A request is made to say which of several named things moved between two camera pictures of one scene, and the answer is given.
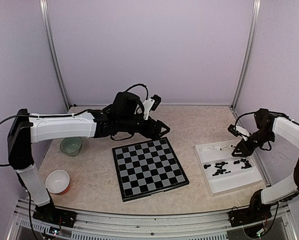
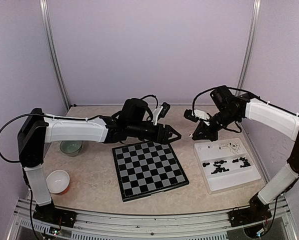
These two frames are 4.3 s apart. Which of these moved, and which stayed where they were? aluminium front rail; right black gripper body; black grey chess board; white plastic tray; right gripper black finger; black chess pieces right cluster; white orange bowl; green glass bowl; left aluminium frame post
Moved: right gripper black finger; right black gripper body
Stayed: white plastic tray; black grey chess board; aluminium front rail; green glass bowl; white orange bowl; black chess pieces right cluster; left aluminium frame post
